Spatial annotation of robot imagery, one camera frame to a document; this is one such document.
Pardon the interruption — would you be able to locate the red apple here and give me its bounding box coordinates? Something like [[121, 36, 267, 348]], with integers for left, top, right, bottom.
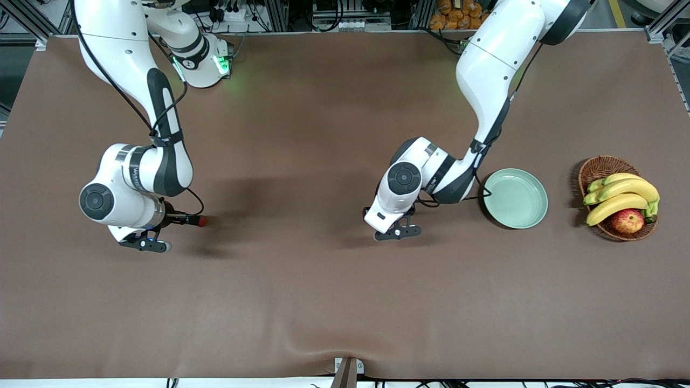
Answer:
[[611, 209, 646, 235]]

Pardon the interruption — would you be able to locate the light green round plate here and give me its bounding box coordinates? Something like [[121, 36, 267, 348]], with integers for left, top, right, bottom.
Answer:
[[483, 168, 549, 230]]

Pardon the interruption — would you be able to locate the white power strip with plugs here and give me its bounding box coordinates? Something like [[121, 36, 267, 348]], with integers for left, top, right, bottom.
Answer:
[[210, 0, 257, 23]]

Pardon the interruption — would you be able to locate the pile of orange bread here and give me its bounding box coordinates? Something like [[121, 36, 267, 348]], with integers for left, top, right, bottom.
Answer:
[[430, 0, 488, 30]]

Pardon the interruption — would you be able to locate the brown table mat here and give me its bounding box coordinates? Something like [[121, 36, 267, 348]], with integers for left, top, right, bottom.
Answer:
[[0, 30, 690, 380]]

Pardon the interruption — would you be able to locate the brown wicker basket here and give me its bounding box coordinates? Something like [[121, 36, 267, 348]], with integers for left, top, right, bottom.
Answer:
[[578, 156, 659, 242]]

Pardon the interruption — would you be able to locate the metal table clamp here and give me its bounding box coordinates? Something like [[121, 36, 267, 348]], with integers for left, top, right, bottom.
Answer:
[[330, 357, 365, 388]]

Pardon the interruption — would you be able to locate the white socket strip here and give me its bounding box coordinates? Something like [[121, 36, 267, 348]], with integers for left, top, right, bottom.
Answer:
[[334, 19, 391, 32]]

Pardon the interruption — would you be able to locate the aluminium frame corner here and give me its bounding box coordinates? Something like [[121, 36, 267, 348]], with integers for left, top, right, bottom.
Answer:
[[644, 8, 690, 60], [0, 0, 73, 52]]

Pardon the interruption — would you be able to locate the yellow banana bunch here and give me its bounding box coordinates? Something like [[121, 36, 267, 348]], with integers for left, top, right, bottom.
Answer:
[[583, 172, 660, 227]]

